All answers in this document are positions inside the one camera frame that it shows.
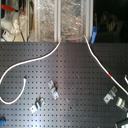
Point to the blue clamp handle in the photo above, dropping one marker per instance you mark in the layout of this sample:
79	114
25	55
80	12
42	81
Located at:
94	34

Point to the metal cable clip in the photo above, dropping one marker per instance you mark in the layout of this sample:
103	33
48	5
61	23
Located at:
37	105
110	95
53	90
122	104

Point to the black pegboard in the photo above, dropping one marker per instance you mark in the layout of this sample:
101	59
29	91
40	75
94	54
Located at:
82	75

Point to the blue object at corner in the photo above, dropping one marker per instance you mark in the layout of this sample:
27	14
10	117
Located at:
2	120

